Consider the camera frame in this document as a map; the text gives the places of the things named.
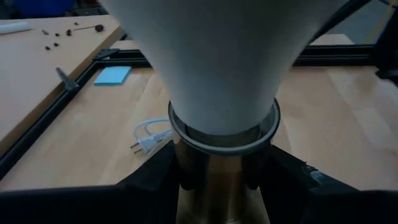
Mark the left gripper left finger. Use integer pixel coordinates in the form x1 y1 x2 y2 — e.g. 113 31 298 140
0 139 182 224

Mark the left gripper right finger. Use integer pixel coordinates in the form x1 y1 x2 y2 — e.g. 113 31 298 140
259 145 398 224

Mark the frosted white lightbulb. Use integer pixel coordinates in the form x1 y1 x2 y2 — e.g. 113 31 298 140
99 0 352 136

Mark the blue sticky note pad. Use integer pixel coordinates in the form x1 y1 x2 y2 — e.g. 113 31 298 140
93 65 132 86

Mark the orange-brown desk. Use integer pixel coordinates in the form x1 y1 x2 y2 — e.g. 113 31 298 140
0 14 125 156

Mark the long white bar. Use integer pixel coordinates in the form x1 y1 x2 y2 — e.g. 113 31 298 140
0 21 33 35

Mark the blue container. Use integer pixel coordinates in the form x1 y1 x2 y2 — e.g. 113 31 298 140
12 0 75 18

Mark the black aluminium frame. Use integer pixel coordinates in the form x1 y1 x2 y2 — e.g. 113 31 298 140
0 33 379 181

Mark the black frame clamp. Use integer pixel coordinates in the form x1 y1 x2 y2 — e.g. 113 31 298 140
55 67 80 91

